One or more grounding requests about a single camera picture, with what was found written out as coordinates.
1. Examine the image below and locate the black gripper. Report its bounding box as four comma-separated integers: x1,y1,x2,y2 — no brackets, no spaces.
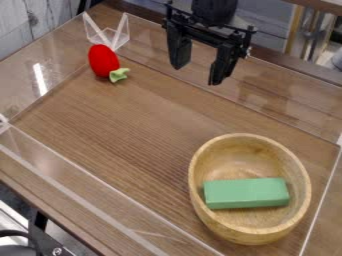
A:
164,2,257,85

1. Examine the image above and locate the red plush strawberry fruit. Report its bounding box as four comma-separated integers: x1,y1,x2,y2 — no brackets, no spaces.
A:
88,44,129,83

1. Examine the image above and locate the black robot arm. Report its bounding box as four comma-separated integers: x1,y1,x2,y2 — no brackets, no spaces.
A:
161,0,257,85

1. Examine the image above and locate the wooden bowl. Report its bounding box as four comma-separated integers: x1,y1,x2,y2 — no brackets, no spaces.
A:
188,133,312,245

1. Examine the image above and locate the green rectangular block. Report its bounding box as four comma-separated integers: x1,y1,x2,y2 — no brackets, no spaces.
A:
203,178,289,210

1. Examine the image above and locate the black table leg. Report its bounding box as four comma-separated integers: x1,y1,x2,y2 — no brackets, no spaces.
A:
27,210,74,256

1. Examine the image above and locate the clear acrylic corner bracket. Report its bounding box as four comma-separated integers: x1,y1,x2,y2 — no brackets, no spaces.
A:
81,12,129,52

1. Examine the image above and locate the yellow metal frame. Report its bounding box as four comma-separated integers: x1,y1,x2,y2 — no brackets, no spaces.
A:
284,5,335,62

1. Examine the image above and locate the clear acrylic tray wall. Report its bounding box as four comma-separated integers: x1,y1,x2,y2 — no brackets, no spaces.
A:
0,115,223,256

